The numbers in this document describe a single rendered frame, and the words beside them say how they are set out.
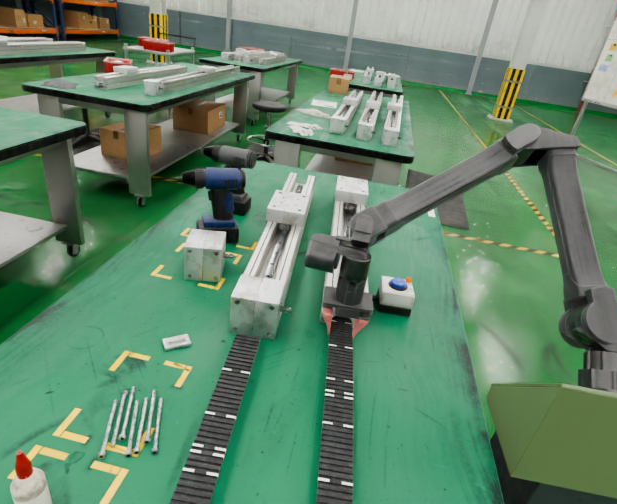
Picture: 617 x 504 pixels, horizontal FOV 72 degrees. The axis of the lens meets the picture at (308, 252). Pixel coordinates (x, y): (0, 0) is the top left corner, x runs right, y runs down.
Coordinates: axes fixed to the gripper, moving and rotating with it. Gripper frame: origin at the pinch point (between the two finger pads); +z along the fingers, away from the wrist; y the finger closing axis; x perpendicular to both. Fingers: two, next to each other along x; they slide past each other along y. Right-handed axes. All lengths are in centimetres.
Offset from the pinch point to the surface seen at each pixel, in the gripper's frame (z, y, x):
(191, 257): -4.3, 38.1, -13.5
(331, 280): -6.2, 3.6, -10.5
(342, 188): -10, 3, -64
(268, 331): 0.2, 15.4, 3.7
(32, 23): 35, 855, -1124
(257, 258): -6.2, 22.1, -15.0
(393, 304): -0.7, -12.5, -13.3
